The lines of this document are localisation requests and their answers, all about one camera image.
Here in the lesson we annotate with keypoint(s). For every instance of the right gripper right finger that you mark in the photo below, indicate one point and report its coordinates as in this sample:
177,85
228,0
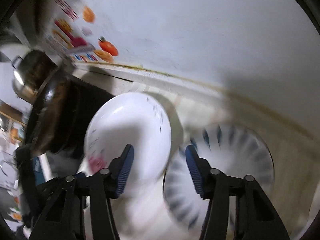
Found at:
256,217

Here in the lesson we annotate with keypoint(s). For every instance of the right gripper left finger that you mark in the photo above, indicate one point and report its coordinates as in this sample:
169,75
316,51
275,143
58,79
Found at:
63,213

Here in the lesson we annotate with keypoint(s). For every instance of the white plate blue stripes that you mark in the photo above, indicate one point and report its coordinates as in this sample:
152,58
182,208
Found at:
233,149

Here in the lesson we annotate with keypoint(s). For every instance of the white plate pink floral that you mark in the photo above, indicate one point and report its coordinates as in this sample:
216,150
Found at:
131,118

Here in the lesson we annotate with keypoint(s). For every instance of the striped table mat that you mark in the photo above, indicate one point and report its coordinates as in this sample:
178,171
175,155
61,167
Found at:
295,194

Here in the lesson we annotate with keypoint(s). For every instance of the black wok pan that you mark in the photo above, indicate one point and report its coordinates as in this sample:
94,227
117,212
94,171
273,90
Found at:
61,113

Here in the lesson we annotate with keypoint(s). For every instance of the steel pot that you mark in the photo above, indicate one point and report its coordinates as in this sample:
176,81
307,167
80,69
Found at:
30,73

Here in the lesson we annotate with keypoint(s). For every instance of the colourful wall sticker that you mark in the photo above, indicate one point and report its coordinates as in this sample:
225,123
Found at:
71,32

